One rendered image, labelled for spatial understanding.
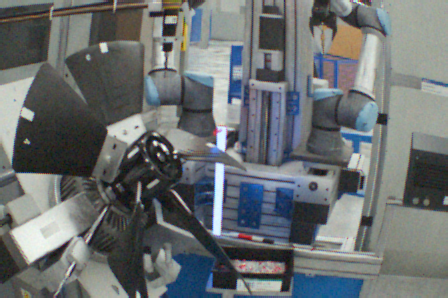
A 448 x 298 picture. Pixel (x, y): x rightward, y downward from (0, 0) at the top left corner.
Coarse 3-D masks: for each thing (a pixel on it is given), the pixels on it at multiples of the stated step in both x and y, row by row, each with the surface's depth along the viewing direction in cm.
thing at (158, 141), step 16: (144, 144) 100; (160, 144) 105; (128, 160) 101; (144, 160) 99; (160, 160) 103; (176, 160) 107; (128, 176) 101; (144, 176) 99; (160, 176) 99; (176, 176) 104; (112, 192) 102; (128, 192) 104; (144, 192) 102; (160, 192) 103; (128, 208) 103; (144, 208) 108
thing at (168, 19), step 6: (168, 12) 105; (174, 12) 105; (162, 18) 106; (168, 18) 105; (174, 18) 105; (162, 24) 106; (168, 24) 105; (174, 24) 106; (162, 30) 107; (168, 30) 106; (174, 30) 106; (162, 36) 107; (174, 36) 107; (168, 42) 107; (162, 48) 108; (168, 48) 107
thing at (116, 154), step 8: (112, 136) 99; (104, 144) 98; (112, 144) 99; (120, 144) 101; (104, 152) 98; (112, 152) 100; (120, 152) 101; (104, 160) 99; (120, 160) 102; (96, 168) 98; (104, 168) 99; (112, 168) 101; (96, 176) 98; (104, 176) 100; (112, 176) 101
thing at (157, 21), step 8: (152, 8) 103; (160, 8) 104; (152, 16) 104; (160, 16) 104; (152, 24) 107; (160, 24) 105; (152, 32) 106; (160, 32) 106; (160, 40) 105; (168, 40) 105; (176, 40) 105
